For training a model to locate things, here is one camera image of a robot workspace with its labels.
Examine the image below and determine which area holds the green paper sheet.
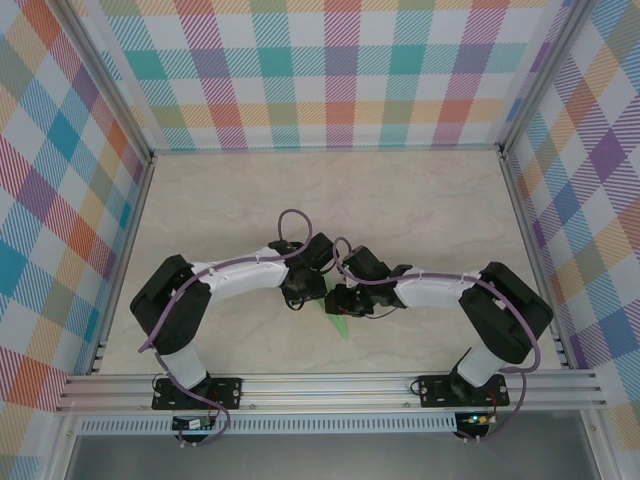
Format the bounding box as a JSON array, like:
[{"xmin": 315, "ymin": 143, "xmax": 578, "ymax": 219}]
[{"xmin": 312, "ymin": 280, "xmax": 354, "ymax": 341}]

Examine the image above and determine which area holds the thin aluminium table edge strip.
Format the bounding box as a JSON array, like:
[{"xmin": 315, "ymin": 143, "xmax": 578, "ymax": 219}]
[{"xmin": 149, "ymin": 143, "xmax": 504, "ymax": 154}]

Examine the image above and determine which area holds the grey metal panel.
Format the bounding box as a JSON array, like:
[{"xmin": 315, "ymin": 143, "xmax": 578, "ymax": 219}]
[{"xmin": 64, "ymin": 432, "xmax": 601, "ymax": 480}]

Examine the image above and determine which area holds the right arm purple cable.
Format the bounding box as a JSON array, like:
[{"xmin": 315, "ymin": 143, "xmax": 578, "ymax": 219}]
[{"xmin": 333, "ymin": 236, "xmax": 544, "ymax": 444}]

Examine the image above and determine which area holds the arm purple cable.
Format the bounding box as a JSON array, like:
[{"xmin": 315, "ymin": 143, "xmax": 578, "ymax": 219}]
[
  {"xmin": 137, "ymin": 208, "xmax": 316, "ymax": 448},
  {"xmin": 333, "ymin": 236, "xmax": 544, "ymax": 444}
]

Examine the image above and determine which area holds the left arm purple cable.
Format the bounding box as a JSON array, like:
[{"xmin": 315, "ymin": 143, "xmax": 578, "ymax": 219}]
[{"xmin": 137, "ymin": 208, "xmax": 316, "ymax": 448}]

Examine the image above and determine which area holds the wide aluminium mounting rail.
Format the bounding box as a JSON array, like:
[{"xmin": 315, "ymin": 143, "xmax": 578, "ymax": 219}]
[{"xmin": 54, "ymin": 369, "xmax": 609, "ymax": 414}]

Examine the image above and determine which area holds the right arm thin black wire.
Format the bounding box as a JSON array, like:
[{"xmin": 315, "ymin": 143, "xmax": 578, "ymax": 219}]
[{"xmin": 409, "ymin": 372, "xmax": 454, "ymax": 396}]

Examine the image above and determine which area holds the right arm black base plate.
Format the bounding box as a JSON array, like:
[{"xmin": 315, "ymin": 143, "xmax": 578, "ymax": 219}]
[{"xmin": 417, "ymin": 374, "xmax": 511, "ymax": 409}]

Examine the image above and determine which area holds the slotted grey cable duct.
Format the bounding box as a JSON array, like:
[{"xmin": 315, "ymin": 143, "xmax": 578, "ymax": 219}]
[{"xmin": 77, "ymin": 412, "xmax": 459, "ymax": 435}]

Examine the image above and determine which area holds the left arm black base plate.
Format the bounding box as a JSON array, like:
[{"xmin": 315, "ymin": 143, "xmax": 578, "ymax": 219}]
[{"xmin": 151, "ymin": 377, "xmax": 244, "ymax": 412}]

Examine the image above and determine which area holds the aluminium table edge rail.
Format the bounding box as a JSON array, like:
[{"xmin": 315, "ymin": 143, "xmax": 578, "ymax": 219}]
[
  {"xmin": 499, "ymin": 149, "xmax": 571, "ymax": 369},
  {"xmin": 89, "ymin": 152, "xmax": 156, "ymax": 376}
]

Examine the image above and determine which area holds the aluminium frame post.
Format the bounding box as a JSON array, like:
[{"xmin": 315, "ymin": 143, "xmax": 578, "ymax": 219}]
[
  {"xmin": 499, "ymin": 0, "xmax": 596, "ymax": 151},
  {"xmin": 54, "ymin": 0, "xmax": 154, "ymax": 161}
]

